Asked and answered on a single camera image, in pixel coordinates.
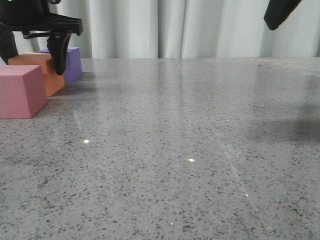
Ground purple foam cube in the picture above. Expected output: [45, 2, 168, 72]
[38, 46, 83, 83]

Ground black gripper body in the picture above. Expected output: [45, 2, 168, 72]
[0, 0, 83, 39]

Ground orange foam cube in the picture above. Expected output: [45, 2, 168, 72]
[8, 52, 65, 97]

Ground pink foam cube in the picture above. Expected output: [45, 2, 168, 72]
[0, 65, 48, 119]

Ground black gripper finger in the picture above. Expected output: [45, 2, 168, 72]
[263, 0, 301, 31]
[0, 29, 19, 65]
[47, 32, 72, 76]

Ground pale green curtain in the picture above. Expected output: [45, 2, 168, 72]
[13, 0, 320, 60]

